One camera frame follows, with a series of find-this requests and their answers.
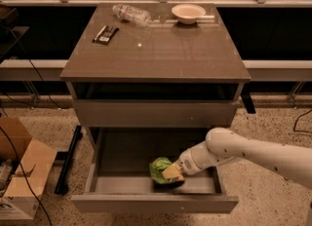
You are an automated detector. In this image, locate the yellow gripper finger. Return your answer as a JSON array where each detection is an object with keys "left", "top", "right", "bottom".
[{"left": 162, "top": 163, "right": 184, "bottom": 181}]

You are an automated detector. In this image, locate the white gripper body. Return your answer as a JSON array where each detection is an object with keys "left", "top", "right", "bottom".
[{"left": 176, "top": 149, "right": 202, "bottom": 175}]

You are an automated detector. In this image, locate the green rice chip bag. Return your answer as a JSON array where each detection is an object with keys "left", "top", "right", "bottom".
[{"left": 149, "top": 157, "right": 184, "bottom": 185}]

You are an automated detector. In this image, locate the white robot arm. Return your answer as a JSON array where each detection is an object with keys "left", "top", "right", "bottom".
[{"left": 162, "top": 128, "right": 312, "bottom": 189}]

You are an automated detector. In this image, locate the open grey middle drawer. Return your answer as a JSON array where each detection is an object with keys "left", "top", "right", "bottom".
[{"left": 71, "top": 129, "right": 239, "bottom": 213}]

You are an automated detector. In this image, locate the grey drawer cabinet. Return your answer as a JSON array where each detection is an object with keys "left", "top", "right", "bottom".
[{"left": 59, "top": 2, "right": 252, "bottom": 214}]

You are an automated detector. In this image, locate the closed grey upper drawer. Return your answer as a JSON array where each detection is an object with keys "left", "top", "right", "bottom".
[{"left": 73, "top": 99, "right": 237, "bottom": 128}]

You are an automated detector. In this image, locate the black metal bar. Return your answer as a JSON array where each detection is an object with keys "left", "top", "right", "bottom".
[{"left": 55, "top": 126, "right": 83, "bottom": 195}]

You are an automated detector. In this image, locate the white bowl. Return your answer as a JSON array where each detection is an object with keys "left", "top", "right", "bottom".
[{"left": 172, "top": 4, "right": 206, "bottom": 24}]

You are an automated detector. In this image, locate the cardboard box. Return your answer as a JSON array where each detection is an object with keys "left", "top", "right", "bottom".
[{"left": 0, "top": 117, "right": 57, "bottom": 220}]

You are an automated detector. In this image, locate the black snack bar wrapper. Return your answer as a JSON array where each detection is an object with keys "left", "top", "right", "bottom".
[{"left": 93, "top": 25, "right": 119, "bottom": 45}]

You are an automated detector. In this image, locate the clear plastic water bottle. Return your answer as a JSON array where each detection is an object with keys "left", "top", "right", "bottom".
[{"left": 112, "top": 4, "right": 151, "bottom": 26}]

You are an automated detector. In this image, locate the black cable right floor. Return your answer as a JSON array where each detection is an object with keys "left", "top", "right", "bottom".
[{"left": 292, "top": 109, "right": 312, "bottom": 135}]

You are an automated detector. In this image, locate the black cable left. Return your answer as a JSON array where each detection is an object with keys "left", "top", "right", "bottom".
[{"left": 0, "top": 28, "right": 62, "bottom": 226}]

